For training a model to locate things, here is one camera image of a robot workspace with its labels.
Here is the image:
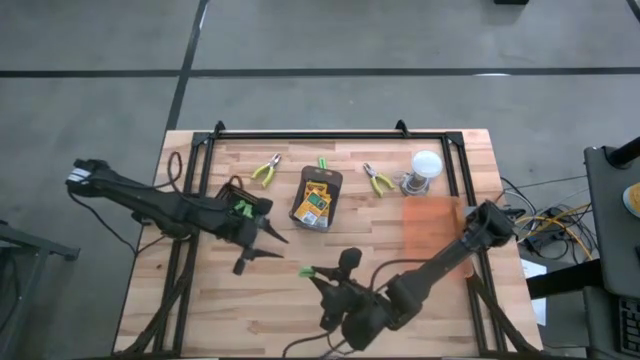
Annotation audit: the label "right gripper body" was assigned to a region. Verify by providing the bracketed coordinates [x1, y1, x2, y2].
[319, 282, 396, 351]

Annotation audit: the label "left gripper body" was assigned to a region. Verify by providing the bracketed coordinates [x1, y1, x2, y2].
[224, 209, 269, 275]

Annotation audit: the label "yellow-handled pliers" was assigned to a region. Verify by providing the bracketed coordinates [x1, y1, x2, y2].
[251, 153, 283, 189]
[362, 162, 396, 198]

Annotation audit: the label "grey plastic bin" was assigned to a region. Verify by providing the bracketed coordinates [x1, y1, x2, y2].
[288, 165, 344, 234]

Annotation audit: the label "black mesh basket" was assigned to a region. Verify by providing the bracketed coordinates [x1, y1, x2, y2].
[215, 174, 266, 221]

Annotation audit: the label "orange translucent bin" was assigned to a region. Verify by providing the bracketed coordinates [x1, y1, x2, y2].
[402, 196, 474, 280]

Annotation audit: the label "white paper sheet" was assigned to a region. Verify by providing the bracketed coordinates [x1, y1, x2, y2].
[519, 259, 549, 327]

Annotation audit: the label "grey floor power box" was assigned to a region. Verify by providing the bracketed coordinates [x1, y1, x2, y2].
[529, 232, 557, 254]

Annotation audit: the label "black floor beam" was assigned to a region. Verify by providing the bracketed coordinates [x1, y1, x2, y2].
[525, 259, 604, 300]

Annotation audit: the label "grey metal furniture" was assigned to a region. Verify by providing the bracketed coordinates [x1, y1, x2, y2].
[0, 219, 81, 360]

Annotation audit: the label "grey equipment cart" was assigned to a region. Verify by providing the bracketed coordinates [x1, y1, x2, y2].
[582, 144, 640, 360]

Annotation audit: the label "black keyboard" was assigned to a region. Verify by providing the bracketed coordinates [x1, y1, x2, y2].
[617, 297, 640, 357]

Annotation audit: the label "yellow round object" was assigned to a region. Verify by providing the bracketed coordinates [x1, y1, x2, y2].
[622, 183, 640, 219]

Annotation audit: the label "black pole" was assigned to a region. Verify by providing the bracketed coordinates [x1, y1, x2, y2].
[604, 137, 640, 169]

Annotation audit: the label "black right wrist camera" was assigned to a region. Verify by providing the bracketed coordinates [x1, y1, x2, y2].
[338, 248, 363, 274]

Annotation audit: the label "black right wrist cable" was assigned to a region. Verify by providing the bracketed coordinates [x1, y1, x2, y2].
[281, 257, 436, 359]

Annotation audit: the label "yellow floor cable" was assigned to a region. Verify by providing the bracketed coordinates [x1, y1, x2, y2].
[514, 202, 596, 261]

